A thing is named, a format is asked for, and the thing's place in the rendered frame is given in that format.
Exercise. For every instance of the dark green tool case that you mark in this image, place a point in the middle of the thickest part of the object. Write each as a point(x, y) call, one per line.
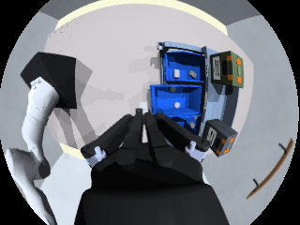
point(227, 68)

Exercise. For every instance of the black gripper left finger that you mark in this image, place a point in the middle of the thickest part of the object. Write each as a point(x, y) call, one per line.
point(113, 137)

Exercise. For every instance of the blue open-front bin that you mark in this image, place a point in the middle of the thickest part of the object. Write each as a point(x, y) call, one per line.
point(163, 99)
point(182, 121)
point(184, 61)

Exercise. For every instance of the dark grey shelf rack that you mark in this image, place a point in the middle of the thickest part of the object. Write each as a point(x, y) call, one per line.
point(221, 99)

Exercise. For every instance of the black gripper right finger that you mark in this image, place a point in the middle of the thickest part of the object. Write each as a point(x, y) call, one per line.
point(160, 124)

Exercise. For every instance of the black tool case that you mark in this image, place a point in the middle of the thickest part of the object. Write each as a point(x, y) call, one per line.
point(220, 135)

